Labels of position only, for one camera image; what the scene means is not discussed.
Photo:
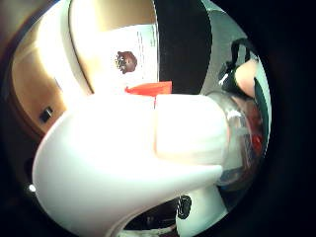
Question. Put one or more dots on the large white plastic jug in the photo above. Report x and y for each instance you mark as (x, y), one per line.
(108, 154)

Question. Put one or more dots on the black panel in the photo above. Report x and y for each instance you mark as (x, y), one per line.
(182, 46)

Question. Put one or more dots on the white carton with brown print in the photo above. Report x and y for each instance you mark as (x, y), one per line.
(128, 56)

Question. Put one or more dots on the white box with black print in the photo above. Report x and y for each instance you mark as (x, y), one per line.
(200, 210)

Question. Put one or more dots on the small black object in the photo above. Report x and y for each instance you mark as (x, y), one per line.
(46, 114)

